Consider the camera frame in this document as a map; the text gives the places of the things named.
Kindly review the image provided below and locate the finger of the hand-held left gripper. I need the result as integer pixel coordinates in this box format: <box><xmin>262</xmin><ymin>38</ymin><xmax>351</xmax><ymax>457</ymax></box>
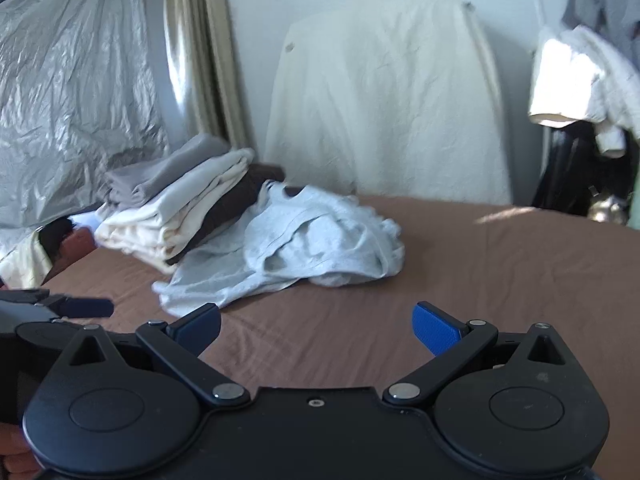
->
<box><xmin>42</xmin><ymin>294</ymin><xmax>115</xmax><ymax>319</ymax></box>

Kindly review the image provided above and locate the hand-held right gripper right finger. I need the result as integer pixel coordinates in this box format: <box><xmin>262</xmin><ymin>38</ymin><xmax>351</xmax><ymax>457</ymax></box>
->
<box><xmin>382</xmin><ymin>301</ymin><xmax>583</xmax><ymax>408</ymax></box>

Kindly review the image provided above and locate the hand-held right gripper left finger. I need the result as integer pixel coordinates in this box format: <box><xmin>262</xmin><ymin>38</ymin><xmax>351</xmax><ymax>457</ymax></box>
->
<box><xmin>50</xmin><ymin>304</ymin><xmax>251</xmax><ymax>407</ymax></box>

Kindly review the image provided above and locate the person's left hand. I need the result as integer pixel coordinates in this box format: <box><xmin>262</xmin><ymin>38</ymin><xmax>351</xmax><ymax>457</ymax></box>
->
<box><xmin>0</xmin><ymin>422</ymin><xmax>43</xmax><ymax>480</ymax></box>

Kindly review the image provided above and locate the brown bed sheet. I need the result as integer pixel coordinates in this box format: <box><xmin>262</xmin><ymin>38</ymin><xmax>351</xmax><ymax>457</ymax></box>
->
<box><xmin>30</xmin><ymin>192</ymin><xmax>640</xmax><ymax>480</ymax></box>

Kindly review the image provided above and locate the white paper sheet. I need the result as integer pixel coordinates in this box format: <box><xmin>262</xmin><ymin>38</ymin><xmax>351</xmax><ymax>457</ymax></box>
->
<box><xmin>67</xmin><ymin>207</ymin><xmax>113</xmax><ymax>233</ymax></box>

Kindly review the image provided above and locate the cream folded garment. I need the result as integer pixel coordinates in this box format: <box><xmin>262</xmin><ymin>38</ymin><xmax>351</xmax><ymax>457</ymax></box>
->
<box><xmin>94</xmin><ymin>147</ymin><xmax>256</xmax><ymax>275</ymax></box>

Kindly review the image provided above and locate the dark brown folded garment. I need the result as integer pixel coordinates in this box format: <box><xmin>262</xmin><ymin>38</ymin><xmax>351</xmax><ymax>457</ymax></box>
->
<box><xmin>165</xmin><ymin>162</ymin><xmax>287</xmax><ymax>267</ymax></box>

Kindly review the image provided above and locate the grey folded garment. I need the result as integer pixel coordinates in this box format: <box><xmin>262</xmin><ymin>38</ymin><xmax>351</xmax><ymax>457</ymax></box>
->
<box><xmin>104</xmin><ymin>133</ymin><xmax>232</xmax><ymax>208</ymax></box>

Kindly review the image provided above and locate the black hanging garment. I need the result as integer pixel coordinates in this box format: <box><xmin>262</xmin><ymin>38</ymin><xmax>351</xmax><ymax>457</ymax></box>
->
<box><xmin>532</xmin><ymin>122</ymin><xmax>640</xmax><ymax>216</ymax></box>

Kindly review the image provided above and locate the silver plastic sheet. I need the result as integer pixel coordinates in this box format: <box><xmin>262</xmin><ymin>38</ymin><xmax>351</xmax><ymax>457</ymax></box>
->
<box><xmin>0</xmin><ymin>0</ymin><xmax>171</xmax><ymax>241</ymax></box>

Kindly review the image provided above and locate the cream draped cloth cover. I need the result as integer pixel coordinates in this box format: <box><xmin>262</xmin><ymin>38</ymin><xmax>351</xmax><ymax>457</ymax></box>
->
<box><xmin>262</xmin><ymin>0</ymin><xmax>513</xmax><ymax>206</ymax></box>

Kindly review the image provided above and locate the beige curtain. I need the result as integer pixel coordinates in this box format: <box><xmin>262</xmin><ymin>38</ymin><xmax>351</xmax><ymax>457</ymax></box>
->
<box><xmin>162</xmin><ymin>0</ymin><xmax>251</xmax><ymax>153</ymax></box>

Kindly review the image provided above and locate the white hanging jacket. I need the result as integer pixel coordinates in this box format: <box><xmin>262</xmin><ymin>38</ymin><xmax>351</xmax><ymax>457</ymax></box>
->
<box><xmin>529</xmin><ymin>25</ymin><xmax>640</xmax><ymax>157</ymax></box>

